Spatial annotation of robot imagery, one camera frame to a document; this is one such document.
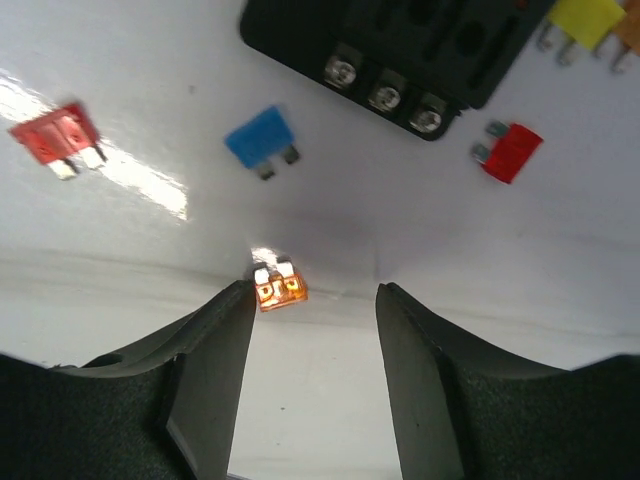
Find orange blade fuse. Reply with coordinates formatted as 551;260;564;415
592;0;639;75
252;257;309;313

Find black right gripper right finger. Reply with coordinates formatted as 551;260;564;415
375;283;639;479

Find black fuse box base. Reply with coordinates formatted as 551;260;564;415
239;1;553;141

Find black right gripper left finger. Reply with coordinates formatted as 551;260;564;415
1;281;256;479

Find red blade fuse near box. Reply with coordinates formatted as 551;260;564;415
471;121;544;184

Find blue blade fuse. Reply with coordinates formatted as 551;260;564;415
224;105;301;181

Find orange blade fuse by yellow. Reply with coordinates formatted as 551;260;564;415
592;0;639;75

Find red blade fuse front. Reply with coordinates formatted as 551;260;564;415
9;102;107;180

